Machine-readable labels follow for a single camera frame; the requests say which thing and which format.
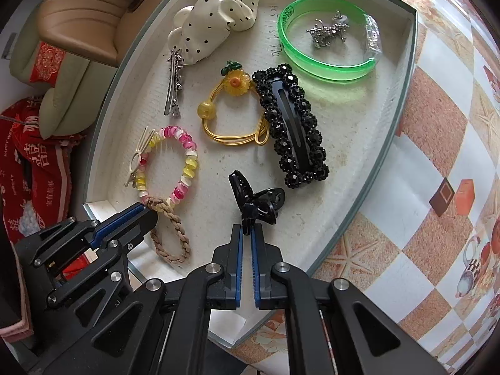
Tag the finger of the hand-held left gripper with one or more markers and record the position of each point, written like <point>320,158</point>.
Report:
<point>117,220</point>
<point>129,238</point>

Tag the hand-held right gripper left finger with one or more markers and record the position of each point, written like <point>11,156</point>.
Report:
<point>237,254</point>

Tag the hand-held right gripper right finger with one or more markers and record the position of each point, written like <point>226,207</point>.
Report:
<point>256,258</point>

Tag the black claw clip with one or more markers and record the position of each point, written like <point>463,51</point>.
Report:
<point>254,207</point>

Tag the silver spiked hair clip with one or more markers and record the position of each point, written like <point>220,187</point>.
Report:
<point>173,86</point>

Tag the white shallow tray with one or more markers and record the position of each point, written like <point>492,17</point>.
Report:
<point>351,125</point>

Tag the green translucent bangle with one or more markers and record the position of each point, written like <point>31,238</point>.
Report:
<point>297,60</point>

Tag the small clear plastic bag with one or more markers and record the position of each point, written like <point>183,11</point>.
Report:
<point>373,37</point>

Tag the red printed blanket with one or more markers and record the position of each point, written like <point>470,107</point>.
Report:
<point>35,172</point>

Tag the black beaded snap clip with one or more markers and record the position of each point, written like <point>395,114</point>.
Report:
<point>289,132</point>

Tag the red embroidered cloth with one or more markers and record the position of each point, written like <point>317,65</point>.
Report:
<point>49,62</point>

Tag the patterned tablecloth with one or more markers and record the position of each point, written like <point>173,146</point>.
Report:
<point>429,164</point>

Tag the beige leather chair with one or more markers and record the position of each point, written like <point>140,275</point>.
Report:
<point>78,15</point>

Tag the cream polka dot scrunchie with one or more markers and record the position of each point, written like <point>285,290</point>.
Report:
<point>211,11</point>

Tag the silver brooch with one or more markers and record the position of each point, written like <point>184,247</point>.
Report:
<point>324,31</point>

